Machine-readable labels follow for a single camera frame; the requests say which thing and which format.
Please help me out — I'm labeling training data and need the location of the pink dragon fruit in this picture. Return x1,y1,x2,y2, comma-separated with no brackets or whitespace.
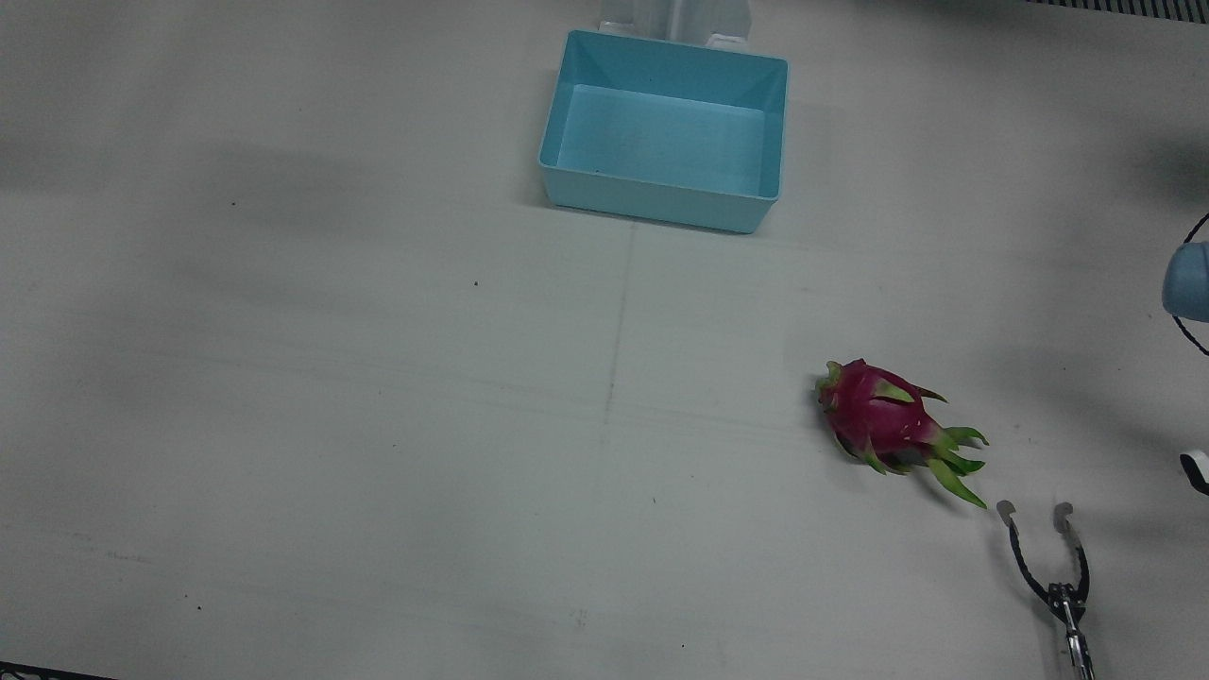
816,359,990,510

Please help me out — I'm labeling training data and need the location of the black metal tongs tool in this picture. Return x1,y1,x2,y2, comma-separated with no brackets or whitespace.
996,501,1098,680

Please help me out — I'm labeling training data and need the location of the black vent grille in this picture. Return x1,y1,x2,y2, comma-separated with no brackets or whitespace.
1025,0,1209,24

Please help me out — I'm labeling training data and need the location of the light blue plastic bin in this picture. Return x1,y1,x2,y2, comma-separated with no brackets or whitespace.
538,29,790,235

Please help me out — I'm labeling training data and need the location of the white stand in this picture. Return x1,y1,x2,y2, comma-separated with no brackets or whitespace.
598,0,753,50

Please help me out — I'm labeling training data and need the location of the black table edge trim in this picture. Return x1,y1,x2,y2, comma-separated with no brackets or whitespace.
0,660,116,680

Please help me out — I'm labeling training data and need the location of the black cable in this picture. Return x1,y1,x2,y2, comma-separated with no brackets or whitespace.
1171,212,1209,358

